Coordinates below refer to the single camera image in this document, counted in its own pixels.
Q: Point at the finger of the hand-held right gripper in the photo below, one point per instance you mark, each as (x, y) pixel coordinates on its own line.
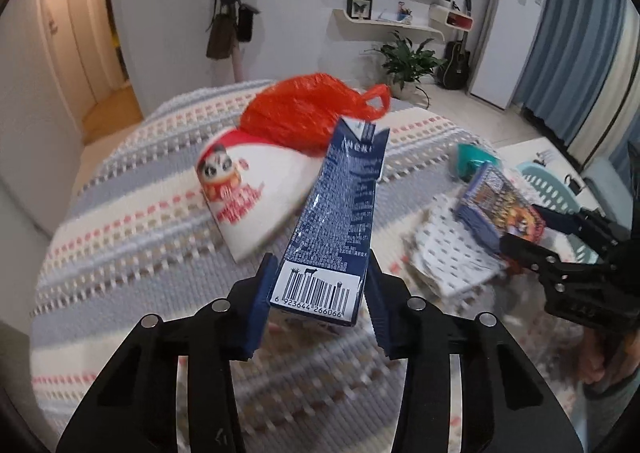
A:
(590, 230)
(545, 263)

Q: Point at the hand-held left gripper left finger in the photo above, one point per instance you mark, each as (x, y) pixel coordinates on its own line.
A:
(260, 318)

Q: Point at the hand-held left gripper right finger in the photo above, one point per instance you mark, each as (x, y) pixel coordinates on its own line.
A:
(385, 323)

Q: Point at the light blue plastic basket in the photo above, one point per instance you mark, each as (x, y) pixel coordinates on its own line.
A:
(550, 188)

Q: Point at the colourful snack packet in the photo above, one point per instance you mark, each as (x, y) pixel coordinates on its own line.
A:
(500, 203)

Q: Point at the blue milk carton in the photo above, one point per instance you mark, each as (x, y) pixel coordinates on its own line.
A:
(340, 213)

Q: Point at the person's right forearm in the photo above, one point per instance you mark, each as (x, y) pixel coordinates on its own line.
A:
(617, 418)

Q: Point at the person's right hand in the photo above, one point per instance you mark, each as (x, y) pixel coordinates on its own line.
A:
(594, 358)

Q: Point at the black mug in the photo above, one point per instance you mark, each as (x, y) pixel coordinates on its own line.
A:
(574, 184)

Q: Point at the teal ottoman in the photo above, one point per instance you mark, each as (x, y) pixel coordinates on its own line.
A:
(607, 183)

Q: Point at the white patterned packet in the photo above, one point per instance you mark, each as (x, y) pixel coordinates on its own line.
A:
(450, 253)

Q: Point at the teal packet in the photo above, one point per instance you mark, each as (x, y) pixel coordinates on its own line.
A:
(470, 160)

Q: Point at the white panda print bag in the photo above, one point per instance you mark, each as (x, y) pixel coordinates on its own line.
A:
(270, 183)

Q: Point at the blue and white curtain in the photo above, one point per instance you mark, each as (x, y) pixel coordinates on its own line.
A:
(575, 58)

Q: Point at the red plastic bag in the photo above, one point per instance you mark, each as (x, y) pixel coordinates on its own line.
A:
(295, 108)

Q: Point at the white refrigerator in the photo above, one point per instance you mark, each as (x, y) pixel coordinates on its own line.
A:
(510, 33)

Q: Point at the black guitar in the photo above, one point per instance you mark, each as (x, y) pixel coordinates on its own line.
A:
(454, 65)

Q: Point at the potted green plant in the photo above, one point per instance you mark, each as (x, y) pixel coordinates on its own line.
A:
(410, 60)

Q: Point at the white curved low shelf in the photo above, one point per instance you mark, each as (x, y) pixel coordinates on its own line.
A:
(390, 27)

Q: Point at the brown bag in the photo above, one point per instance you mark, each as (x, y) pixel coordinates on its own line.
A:
(220, 35)

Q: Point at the pen holder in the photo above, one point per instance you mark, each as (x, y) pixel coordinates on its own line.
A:
(405, 13)

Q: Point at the white book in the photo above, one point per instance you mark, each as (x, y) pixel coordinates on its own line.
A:
(387, 15)

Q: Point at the black bag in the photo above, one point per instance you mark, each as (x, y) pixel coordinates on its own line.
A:
(246, 23)

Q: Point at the wooden door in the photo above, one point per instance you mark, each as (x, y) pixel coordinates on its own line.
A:
(90, 33)

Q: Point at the white red wall box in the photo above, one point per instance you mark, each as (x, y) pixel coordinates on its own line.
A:
(452, 19)

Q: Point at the butterfly picture frame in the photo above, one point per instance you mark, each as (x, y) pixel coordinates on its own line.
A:
(360, 8)

